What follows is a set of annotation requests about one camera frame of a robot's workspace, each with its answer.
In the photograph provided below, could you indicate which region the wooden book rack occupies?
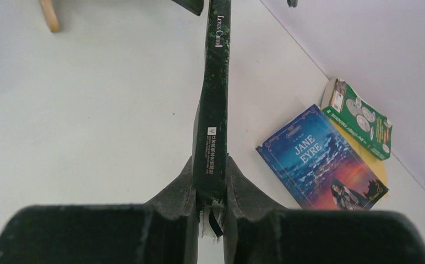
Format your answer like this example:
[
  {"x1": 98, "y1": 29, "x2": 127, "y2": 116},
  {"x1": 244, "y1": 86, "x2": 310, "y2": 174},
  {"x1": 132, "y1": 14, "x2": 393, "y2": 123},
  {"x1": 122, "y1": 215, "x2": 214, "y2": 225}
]
[{"x1": 39, "y1": 0, "x2": 61, "y2": 33}]

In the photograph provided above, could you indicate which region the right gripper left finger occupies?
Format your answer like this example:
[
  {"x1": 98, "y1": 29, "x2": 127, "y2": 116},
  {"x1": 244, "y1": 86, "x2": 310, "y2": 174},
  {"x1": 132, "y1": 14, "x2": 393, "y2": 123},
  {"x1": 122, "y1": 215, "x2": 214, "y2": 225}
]
[{"x1": 0, "y1": 161, "x2": 199, "y2": 263}]

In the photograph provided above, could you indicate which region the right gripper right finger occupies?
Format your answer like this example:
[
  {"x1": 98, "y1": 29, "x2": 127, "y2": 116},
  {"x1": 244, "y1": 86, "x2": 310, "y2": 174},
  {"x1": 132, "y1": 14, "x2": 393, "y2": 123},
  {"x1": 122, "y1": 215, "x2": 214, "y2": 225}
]
[{"x1": 224, "y1": 158, "x2": 425, "y2": 263}]

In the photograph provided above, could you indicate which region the Alice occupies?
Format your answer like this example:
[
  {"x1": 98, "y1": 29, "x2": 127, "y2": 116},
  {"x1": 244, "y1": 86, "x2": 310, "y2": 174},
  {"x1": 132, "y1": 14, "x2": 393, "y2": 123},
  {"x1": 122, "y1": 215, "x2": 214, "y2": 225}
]
[{"x1": 192, "y1": 1, "x2": 231, "y2": 238}]

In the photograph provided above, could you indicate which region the green Macmillan book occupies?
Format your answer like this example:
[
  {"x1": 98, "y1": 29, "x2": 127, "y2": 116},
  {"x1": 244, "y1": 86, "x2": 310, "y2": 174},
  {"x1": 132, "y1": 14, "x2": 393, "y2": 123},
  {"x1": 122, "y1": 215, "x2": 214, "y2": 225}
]
[{"x1": 320, "y1": 78, "x2": 393, "y2": 161}]

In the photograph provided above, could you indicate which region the blue Jane Eyre book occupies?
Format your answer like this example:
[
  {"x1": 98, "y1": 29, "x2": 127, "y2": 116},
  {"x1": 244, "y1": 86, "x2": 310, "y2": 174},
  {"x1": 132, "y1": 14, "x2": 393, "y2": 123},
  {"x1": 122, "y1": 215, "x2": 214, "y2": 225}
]
[{"x1": 256, "y1": 104, "x2": 389, "y2": 211}]

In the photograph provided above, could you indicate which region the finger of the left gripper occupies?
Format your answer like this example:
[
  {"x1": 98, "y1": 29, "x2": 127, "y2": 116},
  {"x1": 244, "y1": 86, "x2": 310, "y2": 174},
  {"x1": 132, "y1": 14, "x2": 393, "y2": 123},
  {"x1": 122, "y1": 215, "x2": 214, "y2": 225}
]
[{"x1": 172, "y1": 0, "x2": 204, "y2": 16}]

